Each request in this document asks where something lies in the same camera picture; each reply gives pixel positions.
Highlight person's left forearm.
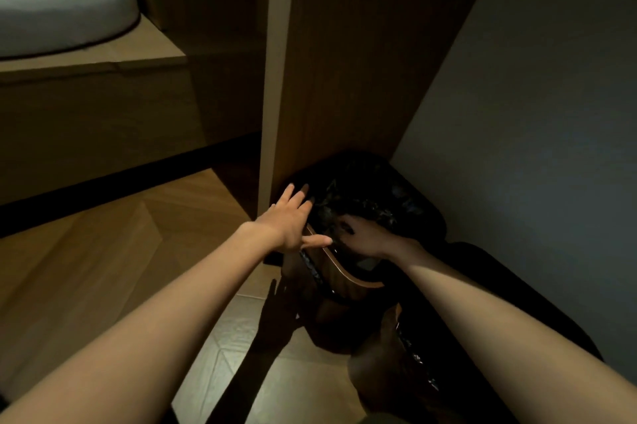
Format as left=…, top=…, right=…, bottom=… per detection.
left=0, top=221, right=275, bottom=424

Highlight round grey seat cushion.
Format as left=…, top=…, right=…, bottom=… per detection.
left=0, top=0, right=141, bottom=59

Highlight wooden built-in desk unit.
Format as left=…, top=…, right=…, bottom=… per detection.
left=141, top=0, right=528, bottom=220

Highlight person's right hand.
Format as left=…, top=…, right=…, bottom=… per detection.
left=336, top=214, right=424, bottom=263

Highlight dark trousers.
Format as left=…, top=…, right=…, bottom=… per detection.
left=363, top=411, right=414, bottom=424

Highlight person's right forearm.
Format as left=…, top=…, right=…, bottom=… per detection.
left=397, top=244, right=637, bottom=424

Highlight person's left hand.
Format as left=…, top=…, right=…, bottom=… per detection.
left=244, top=183, right=333, bottom=255

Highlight brown waste bin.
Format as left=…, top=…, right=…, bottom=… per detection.
left=281, top=149, right=449, bottom=301
left=348, top=304, right=449, bottom=424

